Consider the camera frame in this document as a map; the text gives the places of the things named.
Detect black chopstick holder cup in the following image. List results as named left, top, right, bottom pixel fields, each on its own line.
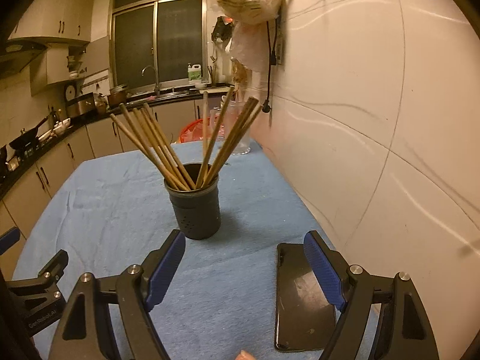
left=163, top=176, right=221, bottom=240

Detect wooden chopstick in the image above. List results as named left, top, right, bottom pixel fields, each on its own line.
left=198, top=97, right=261, bottom=188
left=133, top=109, right=191, bottom=192
left=195, top=86, right=234, bottom=189
left=110, top=114, right=184, bottom=190
left=114, top=103, right=191, bottom=192
left=202, top=90, right=209, bottom=159
left=142, top=103, right=194, bottom=191
left=207, top=105, right=261, bottom=185

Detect upper kitchen cabinets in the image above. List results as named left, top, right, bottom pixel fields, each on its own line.
left=9, top=0, right=109, bottom=95

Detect kitchen window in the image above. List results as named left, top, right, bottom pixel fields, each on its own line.
left=110, top=0, right=209, bottom=93

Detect person's right hand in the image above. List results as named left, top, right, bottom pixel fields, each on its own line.
left=235, top=349, right=256, bottom=360

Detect black smartphone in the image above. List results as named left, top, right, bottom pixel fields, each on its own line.
left=274, top=243, right=336, bottom=353

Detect black frying pan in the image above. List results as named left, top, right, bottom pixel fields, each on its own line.
left=9, top=116, right=48, bottom=151

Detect blue towel table cover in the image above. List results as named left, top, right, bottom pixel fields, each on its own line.
left=14, top=145, right=320, bottom=359

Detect red plastic basin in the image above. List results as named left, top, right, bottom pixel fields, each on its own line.
left=176, top=119, right=210, bottom=143

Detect stainless steel pot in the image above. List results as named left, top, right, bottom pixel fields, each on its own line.
left=107, top=85, right=128, bottom=109

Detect sink faucet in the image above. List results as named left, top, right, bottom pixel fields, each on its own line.
left=141, top=64, right=160, bottom=97

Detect range hood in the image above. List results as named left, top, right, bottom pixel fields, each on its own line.
left=0, top=39, right=47, bottom=80

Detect green detergent jug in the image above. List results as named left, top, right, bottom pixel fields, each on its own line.
left=187, top=63, right=203, bottom=85

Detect black power cable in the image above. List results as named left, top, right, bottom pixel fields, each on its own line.
left=261, top=20, right=281, bottom=114

